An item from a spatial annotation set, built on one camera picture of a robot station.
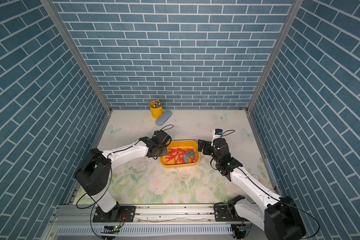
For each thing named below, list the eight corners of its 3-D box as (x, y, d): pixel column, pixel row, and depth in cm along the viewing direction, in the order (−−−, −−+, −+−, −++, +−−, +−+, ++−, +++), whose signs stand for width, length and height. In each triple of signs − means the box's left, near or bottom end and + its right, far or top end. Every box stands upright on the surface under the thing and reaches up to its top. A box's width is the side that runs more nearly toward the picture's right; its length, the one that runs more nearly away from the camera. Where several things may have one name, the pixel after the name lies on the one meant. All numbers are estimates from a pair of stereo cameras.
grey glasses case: (154, 124, 113) (154, 122, 111) (165, 111, 123) (165, 108, 121) (162, 127, 111) (161, 125, 109) (172, 113, 121) (172, 111, 119)
